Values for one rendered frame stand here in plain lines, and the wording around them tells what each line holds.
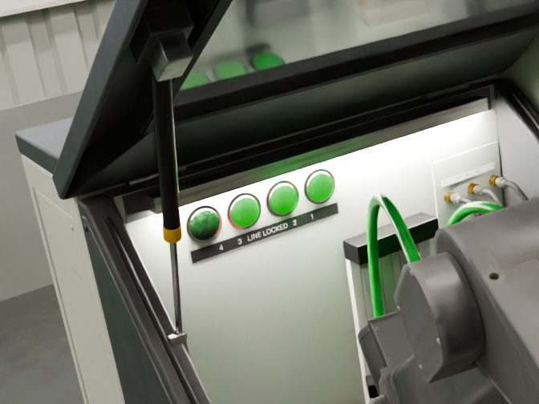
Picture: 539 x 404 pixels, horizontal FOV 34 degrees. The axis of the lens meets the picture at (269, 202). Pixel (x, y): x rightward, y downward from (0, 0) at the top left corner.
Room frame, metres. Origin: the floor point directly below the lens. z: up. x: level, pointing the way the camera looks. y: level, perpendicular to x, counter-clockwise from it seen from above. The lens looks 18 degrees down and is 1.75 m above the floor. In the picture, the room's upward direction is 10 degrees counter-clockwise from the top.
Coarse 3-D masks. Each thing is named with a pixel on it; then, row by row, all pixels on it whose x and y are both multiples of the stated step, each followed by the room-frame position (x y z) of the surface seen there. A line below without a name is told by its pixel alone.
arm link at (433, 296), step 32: (448, 256) 0.30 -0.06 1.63; (416, 288) 0.29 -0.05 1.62; (448, 288) 0.28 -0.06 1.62; (416, 320) 0.31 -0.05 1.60; (448, 320) 0.28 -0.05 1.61; (480, 320) 0.28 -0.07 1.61; (416, 352) 0.33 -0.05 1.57; (448, 352) 0.28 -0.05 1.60; (480, 352) 0.29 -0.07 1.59; (384, 384) 0.59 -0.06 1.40; (416, 384) 0.52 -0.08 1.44; (448, 384) 0.42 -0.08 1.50; (480, 384) 0.36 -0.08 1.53
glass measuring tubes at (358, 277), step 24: (408, 216) 1.24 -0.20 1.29; (432, 216) 1.22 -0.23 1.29; (360, 240) 1.18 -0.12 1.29; (384, 240) 1.18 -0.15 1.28; (360, 264) 1.16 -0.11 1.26; (384, 264) 1.19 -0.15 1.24; (360, 288) 1.19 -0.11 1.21; (384, 288) 1.19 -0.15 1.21; (360, 312) 1.18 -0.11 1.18; (384, 312) 1.20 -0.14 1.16; (360, 360) 1.19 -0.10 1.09
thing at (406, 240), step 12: (372, 204) 1.02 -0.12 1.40; (384, 204) 0.95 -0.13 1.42; (372, 216) 1.05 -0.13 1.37; (396, 216) 0.91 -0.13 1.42; (372, 228) 1.07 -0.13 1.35; (396, 228) 0.89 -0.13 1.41; (372, 240) 1.08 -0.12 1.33; (408, 240) 0.87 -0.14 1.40; (372, 252) 1.09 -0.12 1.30; (408, 252) 0.86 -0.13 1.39; (372, 264) 1.10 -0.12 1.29; (372, 276) 1.10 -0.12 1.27; (372, 288) 1.11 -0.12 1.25; (372, 300) 1.11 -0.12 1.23
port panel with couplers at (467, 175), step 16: (496, 144) 1.32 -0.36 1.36; (448, 160) 1.28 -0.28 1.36; (464, 160) 1.29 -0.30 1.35; (480, 160) 1.30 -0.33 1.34; (496, 160) 1.32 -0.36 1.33; (432, 176) 1.26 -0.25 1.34; (448, 176) 1.27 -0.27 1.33; (464, 176) 1.29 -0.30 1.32; (480, 176) 1.30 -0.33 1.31; (496, 176) 1.30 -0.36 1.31; (448, 192) 1.27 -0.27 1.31; (464, 192) 1.29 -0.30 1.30; (480, 192) 1.26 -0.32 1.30; (496, 192) 1.31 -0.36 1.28; (448, 208) 1.27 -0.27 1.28
